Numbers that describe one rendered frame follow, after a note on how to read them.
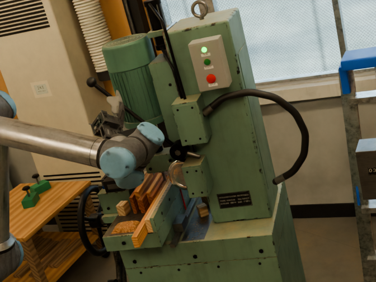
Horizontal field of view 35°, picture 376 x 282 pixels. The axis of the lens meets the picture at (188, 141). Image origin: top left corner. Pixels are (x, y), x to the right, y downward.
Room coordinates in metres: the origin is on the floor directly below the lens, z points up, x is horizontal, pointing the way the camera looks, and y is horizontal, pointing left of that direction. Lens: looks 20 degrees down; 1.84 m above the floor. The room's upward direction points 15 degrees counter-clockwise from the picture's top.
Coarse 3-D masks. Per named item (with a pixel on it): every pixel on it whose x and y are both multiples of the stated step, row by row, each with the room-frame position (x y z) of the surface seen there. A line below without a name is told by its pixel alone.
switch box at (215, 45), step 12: (216, 36) 1.87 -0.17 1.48; (192, 48) 1.86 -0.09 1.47; (216, 48) 1.84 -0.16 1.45; (192, 60) 1.87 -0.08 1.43; (216, 60) 1.84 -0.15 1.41; (204, 72) 1.86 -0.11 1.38; (216, 72) 1.84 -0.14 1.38; (228, 72) 1.87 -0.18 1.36; (204, 84) 1.86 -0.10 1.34; (228, 84) 1.84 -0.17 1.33
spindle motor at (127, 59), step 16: (112, 48) 2.05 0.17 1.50; (128, 48) 2.03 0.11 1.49; (144, 48) 2.05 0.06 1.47; (112, 64) 2.05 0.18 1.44; (128, 64) 2.03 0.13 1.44; (144, 64) 2.04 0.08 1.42; (112, 80) 2.09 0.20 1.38; (128, 80) 2.04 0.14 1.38; (144, 80) 2.04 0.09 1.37; (128, 96) 2.04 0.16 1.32; (144, 96) 2.04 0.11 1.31; (144, 112) 2.03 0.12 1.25; (160, 112) 2.05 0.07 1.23; (128, 128) 2.07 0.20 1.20
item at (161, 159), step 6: (168, 150) 2.10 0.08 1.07; (156, 156) 2.08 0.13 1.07; (162, 156) 2.07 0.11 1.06; (168, 156) 2.07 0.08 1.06; (150, 162) 2.09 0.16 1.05; (156, 162) 2.08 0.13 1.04; (162, 162) 2.08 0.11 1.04; (150, 168) 2.09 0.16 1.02; (156, 168) 2.09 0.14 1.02; (162, 168) 2.08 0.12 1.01
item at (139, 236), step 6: (156, 198) 2.00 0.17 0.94; (144, 216) 1.88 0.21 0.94; (144, 222) 1.83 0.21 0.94; (138, 228) 1.80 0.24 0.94; (144, 228) 1.81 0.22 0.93; (138, 234) 1.76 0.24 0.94; (144, 234) 1.80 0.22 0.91; (132, 240) 1.75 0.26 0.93; (138, 240) 1.75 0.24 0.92; (138, 246) 1.74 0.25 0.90
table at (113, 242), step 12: (180, 204) 2.07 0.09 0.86; (108, 216) 2.11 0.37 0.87; (120, 216) 2.01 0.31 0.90; (132, 216) 1.99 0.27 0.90; (168, 216) 1.94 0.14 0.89; (168, 228) 1.91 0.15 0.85; (108, 240) 1.88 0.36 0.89; (120, 240) 1.86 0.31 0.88; (144, 240) 1.83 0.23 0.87; (156, 240) 1.82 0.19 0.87
